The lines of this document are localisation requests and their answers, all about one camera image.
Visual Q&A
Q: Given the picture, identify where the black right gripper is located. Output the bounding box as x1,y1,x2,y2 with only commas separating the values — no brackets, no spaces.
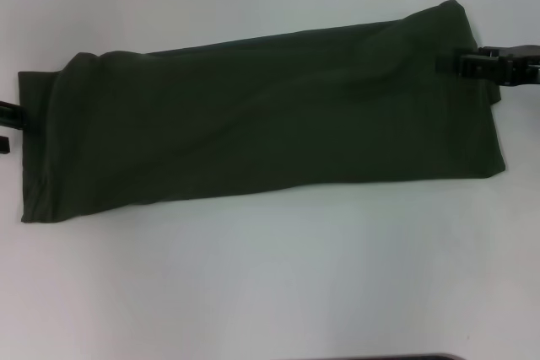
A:
435,43,540,88

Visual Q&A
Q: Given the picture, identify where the dark green FREE t-shirt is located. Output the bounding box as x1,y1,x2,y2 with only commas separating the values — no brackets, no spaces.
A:
17,0,507,225

